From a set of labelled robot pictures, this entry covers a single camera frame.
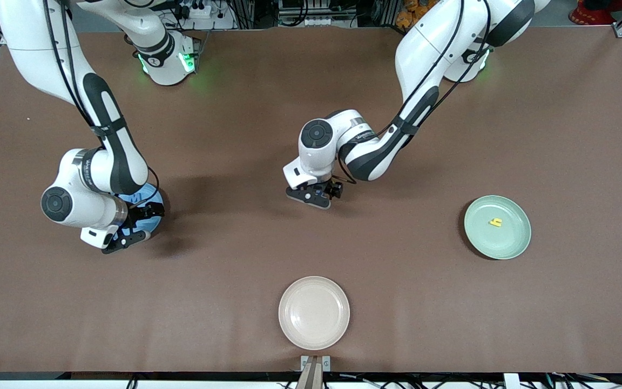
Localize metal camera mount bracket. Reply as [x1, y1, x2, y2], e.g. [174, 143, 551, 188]
[300, 355, 332, 389]

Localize orange snack packs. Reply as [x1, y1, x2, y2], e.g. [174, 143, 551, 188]
[396, 0, 441, 29]

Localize red object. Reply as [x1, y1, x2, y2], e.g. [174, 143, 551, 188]
[569, 0, 622, 26]

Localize black table edge rail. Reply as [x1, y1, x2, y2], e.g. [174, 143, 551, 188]
[0, 371, 622, 382]

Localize beige plate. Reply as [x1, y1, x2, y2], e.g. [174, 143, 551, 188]
[278, 276, 350, 351]

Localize blue plate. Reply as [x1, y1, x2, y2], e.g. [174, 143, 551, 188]
[119, 183, 164, 241]

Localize green plate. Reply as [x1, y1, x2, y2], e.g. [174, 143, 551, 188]
[463, 195, 532, 260]

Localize white power strip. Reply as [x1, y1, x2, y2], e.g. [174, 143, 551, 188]
[173, 0, 236, 30]

